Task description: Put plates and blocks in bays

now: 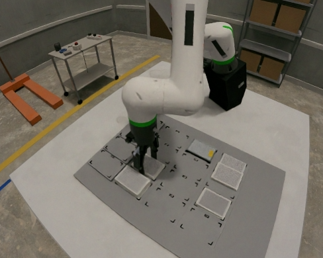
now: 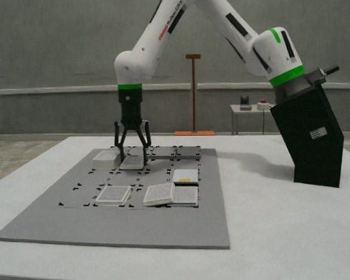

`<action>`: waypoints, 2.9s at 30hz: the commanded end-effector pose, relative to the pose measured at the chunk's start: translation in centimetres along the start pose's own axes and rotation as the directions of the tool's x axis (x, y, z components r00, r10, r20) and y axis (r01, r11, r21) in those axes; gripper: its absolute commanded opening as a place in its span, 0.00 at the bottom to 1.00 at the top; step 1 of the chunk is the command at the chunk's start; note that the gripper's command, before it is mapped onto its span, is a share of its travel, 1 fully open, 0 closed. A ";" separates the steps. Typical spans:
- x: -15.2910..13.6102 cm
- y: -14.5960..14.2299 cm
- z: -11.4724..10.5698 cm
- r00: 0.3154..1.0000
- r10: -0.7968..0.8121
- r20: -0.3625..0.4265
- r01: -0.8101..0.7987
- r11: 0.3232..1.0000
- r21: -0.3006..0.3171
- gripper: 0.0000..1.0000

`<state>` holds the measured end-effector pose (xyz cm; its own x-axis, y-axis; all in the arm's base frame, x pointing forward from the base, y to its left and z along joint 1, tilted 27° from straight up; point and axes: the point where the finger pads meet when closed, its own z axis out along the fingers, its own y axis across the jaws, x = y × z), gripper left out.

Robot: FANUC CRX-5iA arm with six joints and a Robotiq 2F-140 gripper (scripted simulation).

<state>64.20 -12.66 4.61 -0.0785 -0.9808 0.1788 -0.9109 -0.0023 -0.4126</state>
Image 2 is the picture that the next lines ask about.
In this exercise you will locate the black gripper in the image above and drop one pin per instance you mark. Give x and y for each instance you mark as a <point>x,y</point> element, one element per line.
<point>131,120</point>

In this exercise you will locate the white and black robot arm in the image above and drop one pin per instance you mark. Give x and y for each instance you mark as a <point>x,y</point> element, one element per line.
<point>272,50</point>

